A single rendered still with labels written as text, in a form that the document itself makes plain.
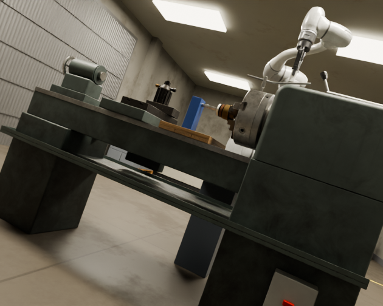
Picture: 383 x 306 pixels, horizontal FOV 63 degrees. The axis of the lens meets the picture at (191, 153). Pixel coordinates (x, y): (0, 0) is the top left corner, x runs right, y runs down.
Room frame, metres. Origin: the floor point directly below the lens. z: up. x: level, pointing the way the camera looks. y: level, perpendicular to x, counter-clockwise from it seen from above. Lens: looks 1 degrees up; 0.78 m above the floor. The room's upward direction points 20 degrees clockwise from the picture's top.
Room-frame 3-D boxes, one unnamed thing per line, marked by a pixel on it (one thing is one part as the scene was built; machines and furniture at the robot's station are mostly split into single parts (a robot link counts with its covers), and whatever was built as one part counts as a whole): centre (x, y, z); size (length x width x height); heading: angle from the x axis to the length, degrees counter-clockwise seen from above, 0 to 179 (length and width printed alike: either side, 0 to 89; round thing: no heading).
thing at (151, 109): (1.95, 0.32, 0.95); 0.43 x 0.18 x 0.04; 159
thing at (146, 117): (1.99, 0.36, 0.90); 0.53 x 0.30 x 0.06; 159
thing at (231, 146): (2.36, -0.32, 0.97); 0.18 x 0.16 x 0.22; 95
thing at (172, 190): (1.84, 0.07, 0.53); 2.10 x 0.60 x 0.02; 69
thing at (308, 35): (1.74, -0.39, 1.61); 0.09 x 0.09 x 0.06
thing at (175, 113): (2.00, 0.27, 1.00); 0.20 x 0.10 x 0.05; 69
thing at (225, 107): (1.77, -0.12, 1.08); 0.09 x 0.09 x 0.09; 69
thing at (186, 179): (8.89, -0.12, 0.43); 2.29 x 1.85 x 0.86; 161
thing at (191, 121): (1.84, 0.06, 1.00); 0.08 x 0.06 x 0.23; 159
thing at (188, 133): (1.82, 0.02, 0.89); 0.36 x 0.30 x 0.04; 159
